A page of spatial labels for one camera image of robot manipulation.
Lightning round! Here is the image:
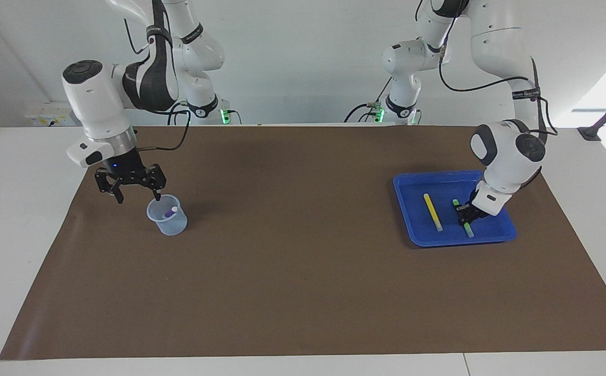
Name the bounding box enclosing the green marker pen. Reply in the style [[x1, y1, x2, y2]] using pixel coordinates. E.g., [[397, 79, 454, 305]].
[[452, 198, 475, 239]]

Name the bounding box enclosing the brown table mat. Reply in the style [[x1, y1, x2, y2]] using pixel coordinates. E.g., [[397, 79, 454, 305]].
[[0, 124, 606, 361]]

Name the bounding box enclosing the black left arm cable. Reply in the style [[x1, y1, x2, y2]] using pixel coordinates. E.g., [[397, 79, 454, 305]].
[[414, 0, 561, 137]]

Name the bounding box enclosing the white wall outlet box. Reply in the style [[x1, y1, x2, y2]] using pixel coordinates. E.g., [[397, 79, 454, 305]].
[[25, 100, 82, 127]]

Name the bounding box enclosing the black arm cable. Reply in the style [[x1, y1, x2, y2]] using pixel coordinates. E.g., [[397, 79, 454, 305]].
[[414, 0, 561, 137], [123, 0, 193, 153]]

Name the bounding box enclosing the translucent plastic cup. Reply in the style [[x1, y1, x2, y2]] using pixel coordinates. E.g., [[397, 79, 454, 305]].
[[146, 194, 189, 237]]

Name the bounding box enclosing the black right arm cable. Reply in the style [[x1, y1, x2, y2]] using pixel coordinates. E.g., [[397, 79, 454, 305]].
[[123, 0, 193, 153]]

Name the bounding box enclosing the blue plastic tray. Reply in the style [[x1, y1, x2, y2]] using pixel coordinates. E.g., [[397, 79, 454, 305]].
[[392, 170, 518, 248]]

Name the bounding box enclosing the yellow marker pen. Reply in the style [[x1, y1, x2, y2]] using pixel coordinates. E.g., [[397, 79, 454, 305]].
[[423, 193, 444, 232]]

